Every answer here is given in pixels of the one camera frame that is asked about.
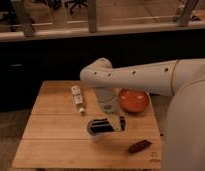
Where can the white ceramic cup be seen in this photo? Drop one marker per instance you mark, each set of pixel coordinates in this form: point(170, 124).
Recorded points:
point(96, 128)

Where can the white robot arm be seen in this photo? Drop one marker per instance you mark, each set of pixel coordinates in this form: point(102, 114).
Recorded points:
point(178, 90)

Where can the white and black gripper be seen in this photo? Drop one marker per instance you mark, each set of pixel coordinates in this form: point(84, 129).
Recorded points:
point(107, 99)

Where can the wooden table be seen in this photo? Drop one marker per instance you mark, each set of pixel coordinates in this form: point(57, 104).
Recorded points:
point(56, 136)

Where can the dark brown eraser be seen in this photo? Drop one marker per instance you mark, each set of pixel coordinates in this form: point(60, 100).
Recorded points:
point(139, 146)

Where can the dark cabinet counter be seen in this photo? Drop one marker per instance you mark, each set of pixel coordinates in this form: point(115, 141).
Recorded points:
point(24, 65)

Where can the black office chair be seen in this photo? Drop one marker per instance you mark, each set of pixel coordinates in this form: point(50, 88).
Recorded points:
point(7, 11)

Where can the orange bowl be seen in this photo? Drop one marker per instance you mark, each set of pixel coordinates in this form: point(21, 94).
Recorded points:
point(133, 101)

